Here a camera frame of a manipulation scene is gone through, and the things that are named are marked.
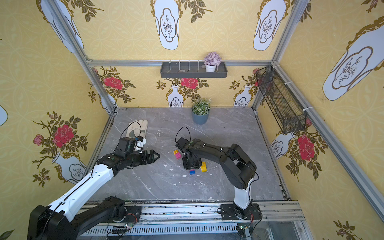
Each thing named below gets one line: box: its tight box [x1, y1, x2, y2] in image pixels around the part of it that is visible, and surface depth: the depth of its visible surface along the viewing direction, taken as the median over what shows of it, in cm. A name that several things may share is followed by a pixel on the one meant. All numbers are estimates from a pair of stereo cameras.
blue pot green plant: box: [191, 98, 212, 125], surface depth 105 cm
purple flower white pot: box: [204, 51, 222, 73], surface depth 85 cm
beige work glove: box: [126, 119, 148, 139], surface depth 109 cm
